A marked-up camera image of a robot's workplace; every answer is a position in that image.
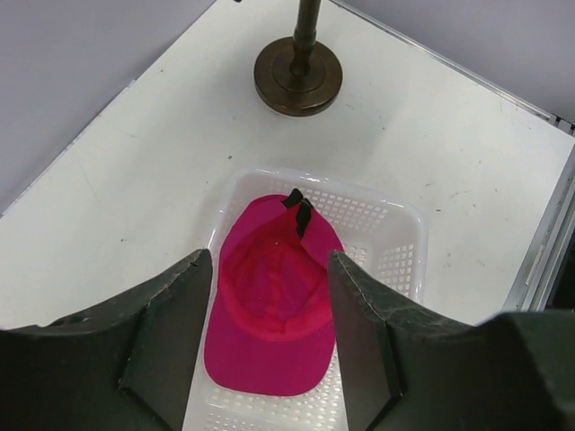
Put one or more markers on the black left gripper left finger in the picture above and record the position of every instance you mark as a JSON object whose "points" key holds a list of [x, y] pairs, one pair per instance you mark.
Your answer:
{"points": [[124, 364]]}

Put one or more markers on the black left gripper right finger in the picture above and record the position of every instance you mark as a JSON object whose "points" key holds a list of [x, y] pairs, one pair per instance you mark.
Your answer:
{"points": [[405, 367]]}

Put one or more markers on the white plastic basket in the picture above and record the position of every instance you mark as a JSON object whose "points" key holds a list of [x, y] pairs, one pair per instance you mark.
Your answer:
{"points": [[385, 237]]}

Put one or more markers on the pink baseball cap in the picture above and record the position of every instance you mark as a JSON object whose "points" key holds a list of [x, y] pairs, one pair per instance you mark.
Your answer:
{"points": [[270, 330]]}

